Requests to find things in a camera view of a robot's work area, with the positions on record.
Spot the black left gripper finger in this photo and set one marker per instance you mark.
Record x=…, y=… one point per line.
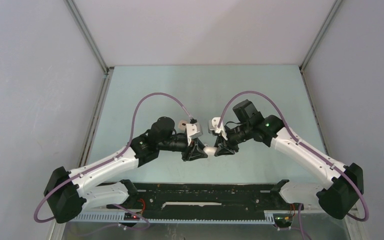
x=201, y=146
x=196, y=155

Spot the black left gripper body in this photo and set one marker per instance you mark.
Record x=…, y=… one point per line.
x=186, y=155

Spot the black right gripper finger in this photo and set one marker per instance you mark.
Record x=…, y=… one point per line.
x=224, y=151
x=220, y=141

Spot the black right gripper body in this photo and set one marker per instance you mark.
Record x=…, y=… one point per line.
x=236, y=136

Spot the white oval earbud case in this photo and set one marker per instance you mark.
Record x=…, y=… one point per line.
x=210, y=150

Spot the pink square earbud case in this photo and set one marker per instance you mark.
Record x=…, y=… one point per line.
x=182, y=125

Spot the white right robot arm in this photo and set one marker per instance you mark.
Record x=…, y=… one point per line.
x=339, y=185

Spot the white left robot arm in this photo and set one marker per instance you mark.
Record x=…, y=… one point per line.
x=69, y=192

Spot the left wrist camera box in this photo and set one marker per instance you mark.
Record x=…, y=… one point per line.
x=193, y=131

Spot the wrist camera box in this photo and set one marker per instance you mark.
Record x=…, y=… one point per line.
x=193, y=131
x=216, y=128

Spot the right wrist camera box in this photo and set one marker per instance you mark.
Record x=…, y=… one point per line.
x=216, y=128

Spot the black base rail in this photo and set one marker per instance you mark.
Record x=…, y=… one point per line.
x=206, y=202

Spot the aluminium frame post left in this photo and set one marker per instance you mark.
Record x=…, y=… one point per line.
x=104, y=81

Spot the aluminium frame post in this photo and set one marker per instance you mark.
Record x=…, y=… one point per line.
x=335, y=8
x=104, y=81

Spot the aluminium frame post right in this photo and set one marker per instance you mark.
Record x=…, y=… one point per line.
x=335, y=8

